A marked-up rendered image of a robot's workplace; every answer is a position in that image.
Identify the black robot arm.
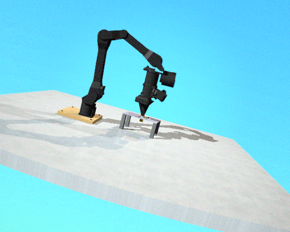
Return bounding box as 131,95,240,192
78,29,176,118

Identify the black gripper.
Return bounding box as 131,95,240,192
135,81,157,116

